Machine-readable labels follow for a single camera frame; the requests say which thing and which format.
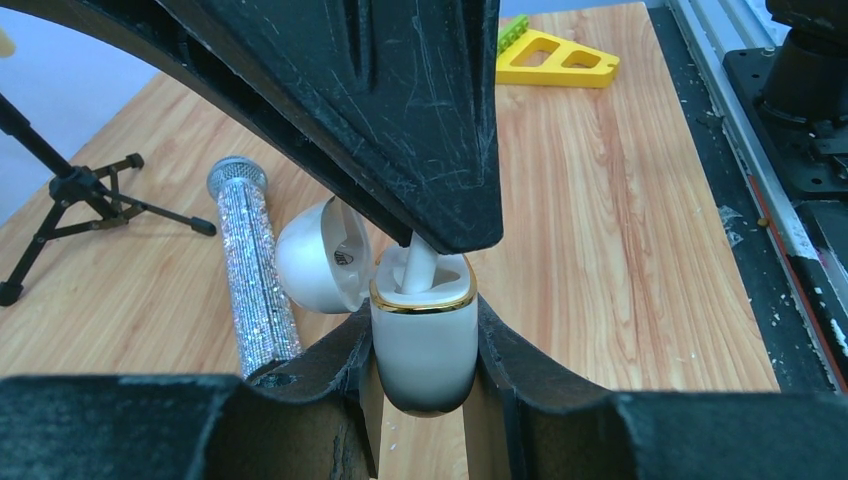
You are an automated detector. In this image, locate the yellow plastic triangle toy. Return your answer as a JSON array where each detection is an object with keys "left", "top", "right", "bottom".
[{"left": 495, "top": 29, "right": 621, "bottom": 89}]

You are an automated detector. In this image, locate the silver glitter microphone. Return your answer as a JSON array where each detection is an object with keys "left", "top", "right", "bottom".
[{"left": 207, "top": 156, "right": 302, "bottom": 381}]

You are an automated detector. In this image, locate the white earbud charging case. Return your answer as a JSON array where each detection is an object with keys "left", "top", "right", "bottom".
[{"left": 275, "top": 197, "right": 479, "bottom": 417}]

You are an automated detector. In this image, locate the white earbud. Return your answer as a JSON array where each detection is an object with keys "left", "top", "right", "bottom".
[{"left": 400, "top": 233, "right": 439, "bottom": 295}]

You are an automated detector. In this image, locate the green brick on triangle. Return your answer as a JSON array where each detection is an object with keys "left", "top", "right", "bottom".
[{"left": 497, "top": 14, "right": 529, "bottom": 55}]

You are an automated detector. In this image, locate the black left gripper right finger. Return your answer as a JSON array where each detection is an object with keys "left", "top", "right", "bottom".
[{"left": 463, "top": 302, "right": 847, "bottom": 479}]

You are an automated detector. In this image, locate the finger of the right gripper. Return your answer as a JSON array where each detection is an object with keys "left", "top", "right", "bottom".
[
  {"left": 165, "top": 1, "right": 504, "bottom": 254},
  {"left": 0, "top": 0, "right": 415, "bottom": 248}
]

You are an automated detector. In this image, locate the black tripod mic stand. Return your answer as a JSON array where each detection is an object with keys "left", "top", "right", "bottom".
[{"left": 1, "top": 97, "right": 217, "bottom": 307}]

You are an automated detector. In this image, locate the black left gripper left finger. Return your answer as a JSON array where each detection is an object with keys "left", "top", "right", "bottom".
[{"left": 1, "top": 308, "right": 375, "bottom": 479}]

